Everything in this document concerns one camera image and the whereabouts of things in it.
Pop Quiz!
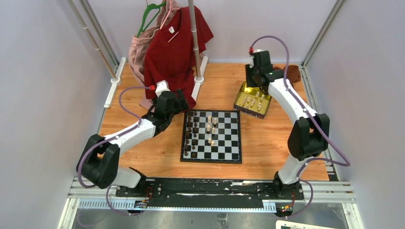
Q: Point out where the gold metal tin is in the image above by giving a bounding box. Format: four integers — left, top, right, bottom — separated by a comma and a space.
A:
233, 81, 272, 119

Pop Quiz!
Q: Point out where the black white chessboard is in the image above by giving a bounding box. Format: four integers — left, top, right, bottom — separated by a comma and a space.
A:
180, 110, 242, 164

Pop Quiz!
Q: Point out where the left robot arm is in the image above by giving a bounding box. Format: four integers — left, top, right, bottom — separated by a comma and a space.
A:
76, 89, 189, 197

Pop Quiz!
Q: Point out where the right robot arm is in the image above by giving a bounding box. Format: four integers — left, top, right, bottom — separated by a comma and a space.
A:
245, 49, 330, 199

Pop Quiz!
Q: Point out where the brown crumpled cloth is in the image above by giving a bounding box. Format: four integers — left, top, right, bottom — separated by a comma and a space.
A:
273, 65, 301, 86

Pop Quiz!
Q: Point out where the white rack base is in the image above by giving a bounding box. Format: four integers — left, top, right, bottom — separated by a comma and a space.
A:
192, 55, 209, 101

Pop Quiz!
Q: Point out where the red t-shirt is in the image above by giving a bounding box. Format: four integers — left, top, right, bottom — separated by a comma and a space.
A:
144, 7, 196, 108

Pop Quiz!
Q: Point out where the pink garment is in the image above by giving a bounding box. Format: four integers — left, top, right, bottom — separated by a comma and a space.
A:
128, 0, 181, 110

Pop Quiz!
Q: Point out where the green clothes hanger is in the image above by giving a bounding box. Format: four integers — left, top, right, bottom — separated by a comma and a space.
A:
136, 0, 166, 38

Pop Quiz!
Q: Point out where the metal clothes rack pole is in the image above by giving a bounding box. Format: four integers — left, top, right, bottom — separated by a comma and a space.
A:
188, 0, 200, 72

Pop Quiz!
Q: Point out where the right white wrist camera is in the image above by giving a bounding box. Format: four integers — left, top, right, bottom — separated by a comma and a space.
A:
251, 49, 266, 67

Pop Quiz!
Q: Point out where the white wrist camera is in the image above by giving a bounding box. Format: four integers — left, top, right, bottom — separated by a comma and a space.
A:
155, 80, 170, 97
251, 49, 266, 67

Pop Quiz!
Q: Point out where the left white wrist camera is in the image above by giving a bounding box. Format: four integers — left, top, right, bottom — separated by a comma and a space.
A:
155, 80, 170, 97

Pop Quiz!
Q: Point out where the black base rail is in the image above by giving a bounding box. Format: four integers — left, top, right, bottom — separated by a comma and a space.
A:
116, 177, 304, 209

